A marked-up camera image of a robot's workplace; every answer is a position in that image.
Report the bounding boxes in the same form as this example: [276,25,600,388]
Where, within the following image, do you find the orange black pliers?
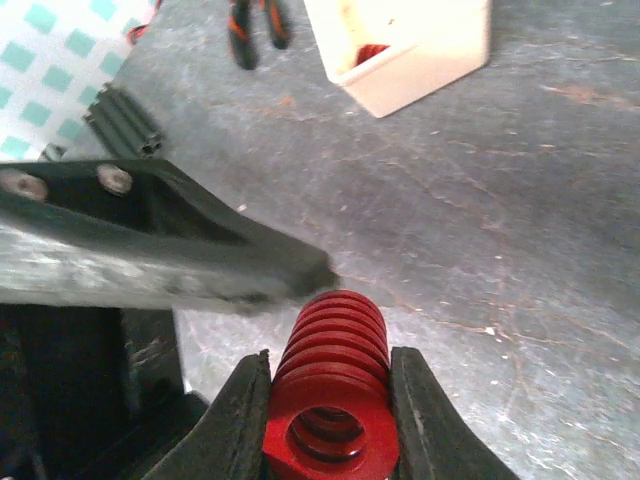
[225,0,292,71]

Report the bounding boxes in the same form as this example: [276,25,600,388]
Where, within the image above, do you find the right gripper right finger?
[391,347,518,480]

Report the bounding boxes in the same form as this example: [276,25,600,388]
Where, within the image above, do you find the black aluminium extrusion piece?
[83,83,162,159]

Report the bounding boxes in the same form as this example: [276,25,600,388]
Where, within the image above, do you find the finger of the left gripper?
[1,160,336,311]

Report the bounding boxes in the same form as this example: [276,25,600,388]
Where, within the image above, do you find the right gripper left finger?
[144,350,271,480]

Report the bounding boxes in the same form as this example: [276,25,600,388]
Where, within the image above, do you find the white spring tray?
[305,0,493,118]

